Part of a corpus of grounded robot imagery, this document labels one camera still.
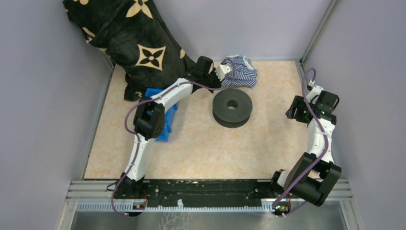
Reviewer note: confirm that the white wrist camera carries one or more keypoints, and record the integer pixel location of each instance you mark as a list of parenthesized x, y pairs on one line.
[(314, 93), (222, 70)]

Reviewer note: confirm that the blue white striped cloth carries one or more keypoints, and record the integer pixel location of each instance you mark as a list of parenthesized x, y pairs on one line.
[(243, 73)]

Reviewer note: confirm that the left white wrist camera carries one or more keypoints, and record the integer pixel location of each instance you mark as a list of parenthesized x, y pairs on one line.
[(222, 70)]

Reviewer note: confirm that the aluminium frame rail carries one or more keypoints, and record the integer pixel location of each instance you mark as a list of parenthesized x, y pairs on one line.
[(102, 190)]

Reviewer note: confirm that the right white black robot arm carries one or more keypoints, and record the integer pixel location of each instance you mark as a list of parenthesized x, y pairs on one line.
[(315, 174)]

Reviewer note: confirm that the black cable spool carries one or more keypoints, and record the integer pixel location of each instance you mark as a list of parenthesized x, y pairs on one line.
[(232, 108)]

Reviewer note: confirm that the blue plastic bin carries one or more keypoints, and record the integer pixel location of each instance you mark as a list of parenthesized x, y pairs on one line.
[(169, 116)]

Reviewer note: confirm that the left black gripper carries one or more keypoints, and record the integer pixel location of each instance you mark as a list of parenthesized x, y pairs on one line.
[(218, 84)]

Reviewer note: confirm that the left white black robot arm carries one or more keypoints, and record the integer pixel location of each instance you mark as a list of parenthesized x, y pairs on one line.
[(149, 119)]

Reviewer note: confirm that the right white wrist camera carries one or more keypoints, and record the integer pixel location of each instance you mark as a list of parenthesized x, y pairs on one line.
[(314, 93)]

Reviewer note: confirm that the black beige floral blanket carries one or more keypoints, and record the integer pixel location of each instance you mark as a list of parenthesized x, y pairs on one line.
[(134, 36)]

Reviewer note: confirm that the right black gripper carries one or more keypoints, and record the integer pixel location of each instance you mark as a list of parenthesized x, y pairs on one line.
[(294, 112)]

